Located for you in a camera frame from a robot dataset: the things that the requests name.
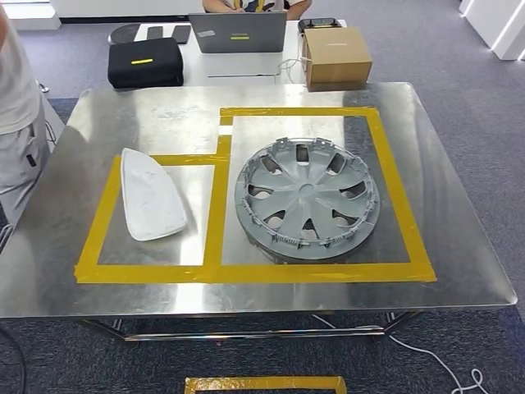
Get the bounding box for white curved plastic panel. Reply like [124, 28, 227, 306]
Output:
[119, 148, 189, 242]

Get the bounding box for yellow tape on workbench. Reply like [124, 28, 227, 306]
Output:
[74, 106, 438, 285]

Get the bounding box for stainless steel workbench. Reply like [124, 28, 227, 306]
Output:
[0, 81, 519, 344]

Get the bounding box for grey plastic wheel cover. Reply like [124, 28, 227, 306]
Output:
[234, 136, 382, 262]

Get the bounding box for brown cardboard box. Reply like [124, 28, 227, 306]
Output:
[302, 25, 373, 88]

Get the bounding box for grey laptop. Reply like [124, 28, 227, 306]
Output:
[188, 11, 288, 54]

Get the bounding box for yellow floor tape outline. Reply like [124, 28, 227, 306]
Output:
[185, 376, 348, 394]

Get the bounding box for black flat device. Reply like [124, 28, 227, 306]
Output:
[297, 17, 343, 34]

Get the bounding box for person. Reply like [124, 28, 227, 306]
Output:
[202, 0, 313, 21]
[0, 5, 51, 230]

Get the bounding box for black zip case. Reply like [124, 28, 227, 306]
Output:
[107, 36, 185, 89]

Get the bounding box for grey round pad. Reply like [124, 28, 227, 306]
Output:
[108, 22, 142, 46]

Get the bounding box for white panel board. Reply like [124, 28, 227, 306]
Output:
[41, 94, 66, 147]

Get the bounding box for white display plinth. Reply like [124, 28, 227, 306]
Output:
[459, 0, 525, 62]

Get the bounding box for white low plinth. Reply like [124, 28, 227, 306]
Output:
[0, 0, 61, 32]

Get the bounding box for white charger cable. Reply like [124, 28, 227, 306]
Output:
[275, 54, 306, 85]

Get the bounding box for long white floor cable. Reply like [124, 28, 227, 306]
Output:
[312, 314, 487, 394]

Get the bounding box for grey metal frame leg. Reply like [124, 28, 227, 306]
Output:
[0, 222, 14, 255]

